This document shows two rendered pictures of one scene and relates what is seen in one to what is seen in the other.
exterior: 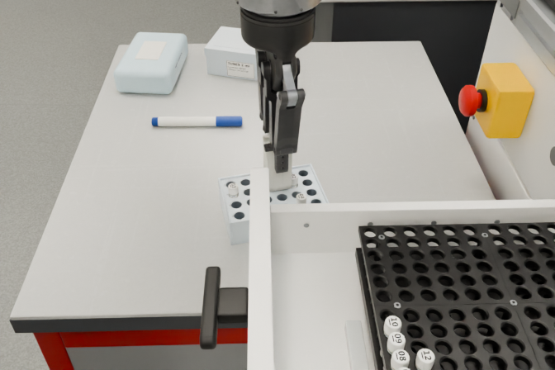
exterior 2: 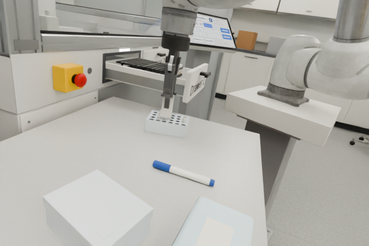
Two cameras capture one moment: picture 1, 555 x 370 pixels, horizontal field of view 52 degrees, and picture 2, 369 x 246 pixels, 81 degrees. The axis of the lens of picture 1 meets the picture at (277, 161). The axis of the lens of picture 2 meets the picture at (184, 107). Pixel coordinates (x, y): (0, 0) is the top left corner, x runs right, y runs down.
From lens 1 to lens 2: 1.14 m
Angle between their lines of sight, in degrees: 120
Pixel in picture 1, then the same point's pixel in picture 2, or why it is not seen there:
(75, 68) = not seen: outside the picture
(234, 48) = (123, 195)
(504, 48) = (37, 68)
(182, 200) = (201, 143)
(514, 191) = (78, 102)
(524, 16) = (43, 44)
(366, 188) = (123, 123)
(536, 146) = not seen: hidden behind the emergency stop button
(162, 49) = (200, 234)
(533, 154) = not seen: hidden behind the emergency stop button
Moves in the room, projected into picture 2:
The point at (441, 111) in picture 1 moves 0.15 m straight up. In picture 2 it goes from (30, 134) to (24, 73)
